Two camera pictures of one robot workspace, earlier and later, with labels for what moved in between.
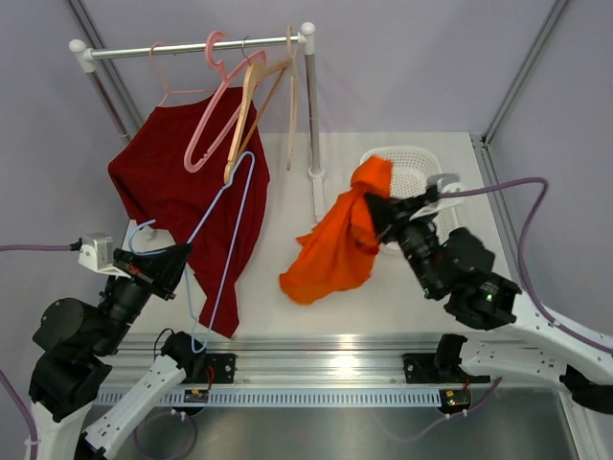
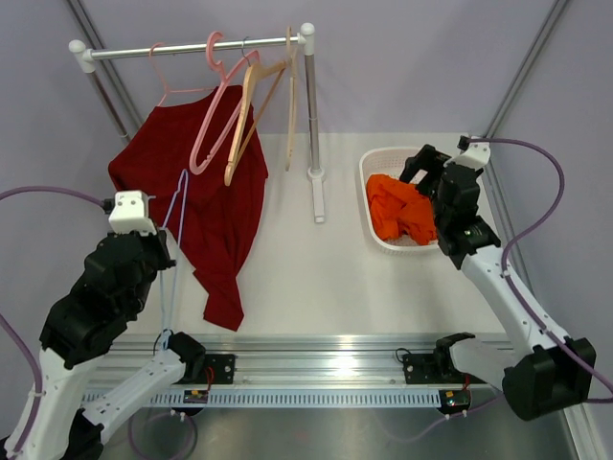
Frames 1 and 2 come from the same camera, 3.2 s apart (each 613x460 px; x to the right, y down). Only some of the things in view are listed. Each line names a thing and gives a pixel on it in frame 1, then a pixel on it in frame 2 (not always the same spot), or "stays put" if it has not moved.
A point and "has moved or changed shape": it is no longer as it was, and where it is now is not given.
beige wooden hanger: (291, 96) stays put
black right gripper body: (417, 241) to (440, 209)
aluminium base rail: (285, 360) stays put
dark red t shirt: (201, 171) stays put
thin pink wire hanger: (168, 91) stays put
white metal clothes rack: (83, 57) stays put
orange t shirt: (345, 241) has moved or changed shape
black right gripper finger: (386, 216) to (427, 159)
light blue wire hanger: (185, 274) to (168, 335)
